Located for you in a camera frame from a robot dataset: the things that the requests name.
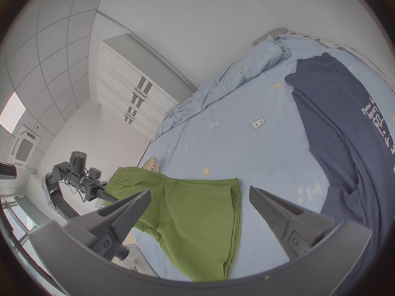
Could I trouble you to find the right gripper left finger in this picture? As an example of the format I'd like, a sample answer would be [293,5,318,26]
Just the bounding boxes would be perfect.
[66,189,152,262]

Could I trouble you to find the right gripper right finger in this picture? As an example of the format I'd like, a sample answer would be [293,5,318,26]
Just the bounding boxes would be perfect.
[249,186,336,262]

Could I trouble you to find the green shorts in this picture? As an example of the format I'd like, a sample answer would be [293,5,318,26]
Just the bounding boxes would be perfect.
[104,166,243,283]

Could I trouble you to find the round woven basket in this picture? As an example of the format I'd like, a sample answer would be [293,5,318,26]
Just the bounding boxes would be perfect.
[140,155,161,173]

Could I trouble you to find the bed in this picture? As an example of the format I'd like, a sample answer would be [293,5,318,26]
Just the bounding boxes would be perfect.
[125,0,395,284]

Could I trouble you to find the ceiling air conditioner unit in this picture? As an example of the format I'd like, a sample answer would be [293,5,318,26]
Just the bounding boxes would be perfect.
[10,125,43,169]

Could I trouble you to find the window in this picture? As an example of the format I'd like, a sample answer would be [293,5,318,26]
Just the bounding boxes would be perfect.
[0,196,67,292]

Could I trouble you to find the dark blue T-shirt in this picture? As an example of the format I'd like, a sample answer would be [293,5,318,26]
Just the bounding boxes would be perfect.
[284,52,395,286]

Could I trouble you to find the white wardrobe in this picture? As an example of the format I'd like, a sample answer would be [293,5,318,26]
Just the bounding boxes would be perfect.
[96,33,198,141]

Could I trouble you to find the square ceiling light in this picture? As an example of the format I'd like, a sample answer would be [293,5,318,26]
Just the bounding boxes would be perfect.
[0,91,27,134]

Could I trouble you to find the pale blue quilt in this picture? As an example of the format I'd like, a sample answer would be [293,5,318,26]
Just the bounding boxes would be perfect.
[154,36,293,140]

